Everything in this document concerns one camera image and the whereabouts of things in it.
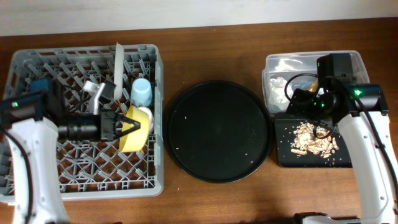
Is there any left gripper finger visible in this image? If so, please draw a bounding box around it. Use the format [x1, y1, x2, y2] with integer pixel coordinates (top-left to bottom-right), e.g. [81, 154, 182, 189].
[116, 113, 137, 124]
[115, 123, 141, 139]

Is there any yellow bowl with food scraps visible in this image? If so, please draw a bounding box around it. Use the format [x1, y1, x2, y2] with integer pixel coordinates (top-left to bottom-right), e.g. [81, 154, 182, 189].
[119, 106, 154, 153]

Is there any pink plastic cup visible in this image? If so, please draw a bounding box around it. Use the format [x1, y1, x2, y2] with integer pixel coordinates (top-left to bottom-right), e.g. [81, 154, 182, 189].
[138, 106, 154, 133]

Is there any blue plastic cup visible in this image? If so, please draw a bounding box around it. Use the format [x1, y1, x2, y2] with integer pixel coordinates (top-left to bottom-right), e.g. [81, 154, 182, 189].
[131, 78, 152, 107]

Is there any white tissue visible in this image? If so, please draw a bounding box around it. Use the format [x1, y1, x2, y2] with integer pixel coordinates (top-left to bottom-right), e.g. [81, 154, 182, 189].
[269, 77, 289, 105]

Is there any grey round plate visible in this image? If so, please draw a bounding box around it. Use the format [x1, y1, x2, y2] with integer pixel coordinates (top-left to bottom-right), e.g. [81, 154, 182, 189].
[114, 43, 124, 100]

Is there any gold snack wrapper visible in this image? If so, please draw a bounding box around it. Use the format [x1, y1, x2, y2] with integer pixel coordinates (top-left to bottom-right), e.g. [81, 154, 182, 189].
[307, 80, 318, 92]

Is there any wooden chopstick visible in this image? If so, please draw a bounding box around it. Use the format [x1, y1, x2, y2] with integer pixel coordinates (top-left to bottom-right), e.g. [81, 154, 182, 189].
[117, 100, 127, 116]

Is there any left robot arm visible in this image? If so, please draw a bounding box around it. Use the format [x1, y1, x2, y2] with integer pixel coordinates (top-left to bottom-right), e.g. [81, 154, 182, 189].
[1, 78, 144, 223]

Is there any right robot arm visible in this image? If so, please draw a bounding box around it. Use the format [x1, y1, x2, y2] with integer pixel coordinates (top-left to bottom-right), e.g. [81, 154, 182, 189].
[286, 54, 397, 223]

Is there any grey dishwasher rack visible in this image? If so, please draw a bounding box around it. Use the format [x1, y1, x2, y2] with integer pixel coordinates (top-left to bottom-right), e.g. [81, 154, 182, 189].
[4, 44, 164, 200]

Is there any black rectangular tray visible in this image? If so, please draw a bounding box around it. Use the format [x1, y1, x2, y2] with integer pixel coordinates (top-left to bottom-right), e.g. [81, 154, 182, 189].
[274, 113, 352, 168]

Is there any pile of food scraps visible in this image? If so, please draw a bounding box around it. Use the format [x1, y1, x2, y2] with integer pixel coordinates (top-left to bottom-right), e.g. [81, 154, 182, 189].
[290, 123, 340, 159]

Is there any clear plastic bin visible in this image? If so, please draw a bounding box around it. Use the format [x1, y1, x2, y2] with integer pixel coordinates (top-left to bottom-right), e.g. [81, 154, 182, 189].
[262, 50, 369, 116]

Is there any round black tray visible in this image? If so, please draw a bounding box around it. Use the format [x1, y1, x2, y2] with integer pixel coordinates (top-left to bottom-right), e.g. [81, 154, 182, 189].
[162, 80, 274, 184]

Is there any right black cable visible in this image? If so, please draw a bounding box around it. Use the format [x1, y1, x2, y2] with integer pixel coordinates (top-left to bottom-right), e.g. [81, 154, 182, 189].
[284, 73, 398, 194]

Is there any black cable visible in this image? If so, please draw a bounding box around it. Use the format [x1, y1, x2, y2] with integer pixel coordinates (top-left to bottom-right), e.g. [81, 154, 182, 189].
[0, 127, 34, 224]
[284, 73, 398, 194]

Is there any left black cable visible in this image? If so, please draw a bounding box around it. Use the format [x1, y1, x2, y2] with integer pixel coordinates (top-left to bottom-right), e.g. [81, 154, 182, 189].
[0, 127, 34, 224]

